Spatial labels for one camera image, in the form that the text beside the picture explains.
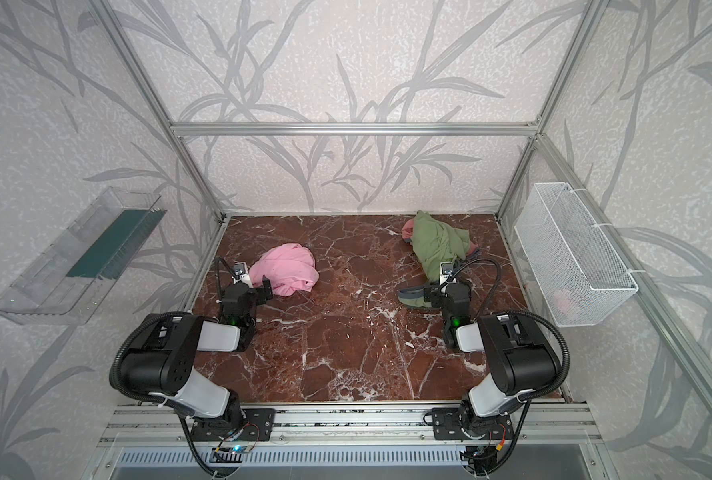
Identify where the olive green cloth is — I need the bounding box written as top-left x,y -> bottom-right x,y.
397,211 -> 478,309

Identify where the light pink cloth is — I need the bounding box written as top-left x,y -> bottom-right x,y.
249,243 -> 320,297

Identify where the dusty red cloth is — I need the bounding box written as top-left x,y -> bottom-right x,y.
401,216 -> 479,260

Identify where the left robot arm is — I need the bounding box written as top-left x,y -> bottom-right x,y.
109,278 -> 275,443

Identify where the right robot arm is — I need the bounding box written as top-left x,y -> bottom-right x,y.
424,283 -> 571,447

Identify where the pink item in basket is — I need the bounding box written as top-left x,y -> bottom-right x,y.
552,289 -> 579,319

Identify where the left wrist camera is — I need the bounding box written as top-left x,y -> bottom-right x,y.
231,262 -> 253,288

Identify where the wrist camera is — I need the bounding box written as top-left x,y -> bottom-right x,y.
231,262 -> 253,288
439,262 -> 456,287

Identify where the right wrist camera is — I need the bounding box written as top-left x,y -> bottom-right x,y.
439,262 -> 456,287

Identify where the right black corrugated cable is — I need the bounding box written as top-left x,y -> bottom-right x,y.
449,256 -> 504,319

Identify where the black corrugated cable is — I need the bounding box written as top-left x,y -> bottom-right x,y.
449,256 -> 504,319
213,256 -> 237,307

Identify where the left black corrugated cable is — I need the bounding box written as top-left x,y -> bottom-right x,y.
213,256 -> 237,307

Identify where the white wire mesh basket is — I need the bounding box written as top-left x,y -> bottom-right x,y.
515,182 -> 638,327

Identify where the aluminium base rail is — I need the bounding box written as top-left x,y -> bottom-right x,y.
98,400 -> 603,447

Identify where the clear plastic wall tray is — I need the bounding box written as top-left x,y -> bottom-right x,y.
0,187 -> 167,325

